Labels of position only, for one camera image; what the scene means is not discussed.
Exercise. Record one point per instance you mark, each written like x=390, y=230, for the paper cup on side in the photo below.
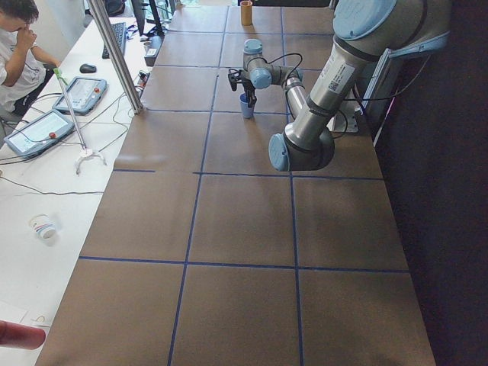
x=43, y=226

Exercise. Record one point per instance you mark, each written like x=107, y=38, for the white reacher grabber tool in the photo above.
x=86, y=152

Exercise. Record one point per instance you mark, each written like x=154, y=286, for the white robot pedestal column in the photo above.
x=345, y=120

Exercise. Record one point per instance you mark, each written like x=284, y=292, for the upper teach pendant tablet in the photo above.
x=84, y=93

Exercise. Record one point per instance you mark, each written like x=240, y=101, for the lower teach pendant tablet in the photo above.
x=40, y=134

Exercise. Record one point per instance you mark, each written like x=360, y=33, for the red cylinder bottle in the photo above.
x=15, y=335

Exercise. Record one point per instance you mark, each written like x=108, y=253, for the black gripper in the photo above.
x=246, y=85

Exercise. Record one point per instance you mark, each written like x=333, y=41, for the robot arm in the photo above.
x=363, y=30

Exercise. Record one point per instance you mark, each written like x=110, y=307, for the black computer mouse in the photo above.
x=87, y=68

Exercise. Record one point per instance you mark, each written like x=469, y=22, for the black keyboard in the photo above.
x=119, y=30

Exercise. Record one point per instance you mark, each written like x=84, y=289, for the aluminium frame post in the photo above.
x=102, y=21

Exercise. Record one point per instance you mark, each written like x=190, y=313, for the teach pendant tablet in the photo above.
x=84, y=93
x=40, y=134

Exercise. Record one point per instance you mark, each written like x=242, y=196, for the seated person white shirt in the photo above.
x=24, y=65

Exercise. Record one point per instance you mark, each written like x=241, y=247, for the wooden bamboo cup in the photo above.
x=246, y=12

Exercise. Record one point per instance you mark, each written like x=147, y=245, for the blue plastic cup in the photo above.
x=246, y=111

